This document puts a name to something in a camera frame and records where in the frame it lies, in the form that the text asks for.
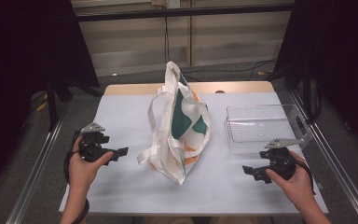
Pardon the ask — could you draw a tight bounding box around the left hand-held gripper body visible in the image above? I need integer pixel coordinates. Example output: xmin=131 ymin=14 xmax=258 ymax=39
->
xmin=78 ymin=121 xmax=120 ymax=163

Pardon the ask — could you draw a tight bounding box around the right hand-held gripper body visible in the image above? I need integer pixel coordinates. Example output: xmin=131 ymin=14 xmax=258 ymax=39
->
xmin=258 ymin=137 xmax=305 ymax=181

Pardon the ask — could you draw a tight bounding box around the clear plastic container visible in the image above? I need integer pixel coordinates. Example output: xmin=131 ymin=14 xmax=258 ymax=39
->
xmin=224 ymin=104 xmax=314 ymax=156

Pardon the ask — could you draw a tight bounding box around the white patterned tote bag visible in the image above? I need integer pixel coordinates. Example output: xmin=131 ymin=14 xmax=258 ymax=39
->
xmin=136 ymin=61 xmax=213 ymax=186

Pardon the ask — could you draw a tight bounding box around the person's left hand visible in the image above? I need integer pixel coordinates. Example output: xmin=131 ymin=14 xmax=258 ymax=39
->
xmin=68 ymin=136 xmax=115 ymax=189

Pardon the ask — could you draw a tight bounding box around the person's right hand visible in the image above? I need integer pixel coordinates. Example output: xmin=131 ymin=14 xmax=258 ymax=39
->
xmin=265 ymin=150 xmax=315 ymax=213

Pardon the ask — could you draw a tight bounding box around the black metal stand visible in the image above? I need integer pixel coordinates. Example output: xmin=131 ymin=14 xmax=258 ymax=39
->
xmin=44 ymin=74 xmax=104 ymax=133
xmin=301 ymin=62 xmax=324 ymax=125

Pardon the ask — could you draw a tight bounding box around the black curtain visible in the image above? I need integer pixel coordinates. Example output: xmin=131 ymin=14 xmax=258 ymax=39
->
xmin=272 ymin=0 xmax=358 ymax=158
xmin=0 ymin=0 xmax=101 ymax=198

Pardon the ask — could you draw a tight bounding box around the black horizontal bar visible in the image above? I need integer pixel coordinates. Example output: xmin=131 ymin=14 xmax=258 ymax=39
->
xmin=74 ymin=3 xmax=296 ymax=23

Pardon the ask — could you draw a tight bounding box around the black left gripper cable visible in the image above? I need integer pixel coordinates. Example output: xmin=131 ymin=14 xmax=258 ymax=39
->
xmin=62 ymin=130 xmax=90 ymax=224

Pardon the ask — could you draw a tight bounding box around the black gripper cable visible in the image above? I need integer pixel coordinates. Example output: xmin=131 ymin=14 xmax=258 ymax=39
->
xmin=295 ymin=158 xmax=317 ymax=196
xmin=62 ymin=130 xmax=90 ymax=224

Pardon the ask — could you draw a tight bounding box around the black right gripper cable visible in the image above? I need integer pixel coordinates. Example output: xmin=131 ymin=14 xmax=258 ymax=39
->
xmin=295 ymin=158 xmax=317 ymax=196

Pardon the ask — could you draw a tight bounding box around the metal floor rail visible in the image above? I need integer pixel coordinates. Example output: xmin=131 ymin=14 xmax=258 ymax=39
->
xmin=289 ymin=91 xmax=358 ymax=224
xmin=5 ymin=102 xmax=73 ymax=224

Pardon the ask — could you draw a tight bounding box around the black floor cable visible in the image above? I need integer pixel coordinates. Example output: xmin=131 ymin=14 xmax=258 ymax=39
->
xmin=182 ymin=56 xmax=279 ymax=83

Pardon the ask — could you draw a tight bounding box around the black hanging cable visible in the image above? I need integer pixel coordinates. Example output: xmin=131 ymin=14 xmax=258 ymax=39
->
xmin=163 ymin=15 xmax=171 ymax=63

